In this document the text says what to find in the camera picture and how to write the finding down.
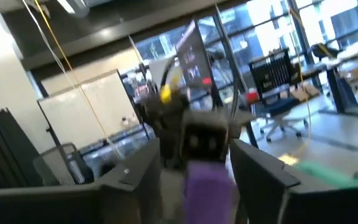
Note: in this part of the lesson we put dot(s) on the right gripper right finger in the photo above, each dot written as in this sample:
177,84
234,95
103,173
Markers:
259,186

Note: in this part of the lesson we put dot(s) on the dark screen on stand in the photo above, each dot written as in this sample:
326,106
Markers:
194,56

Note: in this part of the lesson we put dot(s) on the white rolling whiteboard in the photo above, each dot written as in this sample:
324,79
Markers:
89,109

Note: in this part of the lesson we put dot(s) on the teal translucent plastic bin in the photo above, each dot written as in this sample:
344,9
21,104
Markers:
328,175

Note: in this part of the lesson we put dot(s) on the blue wooden block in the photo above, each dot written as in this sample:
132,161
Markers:
208,193

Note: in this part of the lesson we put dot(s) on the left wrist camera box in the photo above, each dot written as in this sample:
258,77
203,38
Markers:
205,137

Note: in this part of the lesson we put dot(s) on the red round object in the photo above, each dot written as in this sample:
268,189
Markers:
252,97

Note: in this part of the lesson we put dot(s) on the black blue office chair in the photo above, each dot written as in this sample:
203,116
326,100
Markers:
272,74

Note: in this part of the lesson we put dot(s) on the dark tall cabinet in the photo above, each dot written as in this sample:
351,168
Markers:
5,149

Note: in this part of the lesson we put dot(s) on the black legged office desk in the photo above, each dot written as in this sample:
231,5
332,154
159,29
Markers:
337,90

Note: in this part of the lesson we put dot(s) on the grey mesh office chair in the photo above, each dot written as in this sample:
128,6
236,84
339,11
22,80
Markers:
57,165

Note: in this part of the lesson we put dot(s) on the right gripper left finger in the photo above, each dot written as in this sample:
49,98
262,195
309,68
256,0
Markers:
145,186

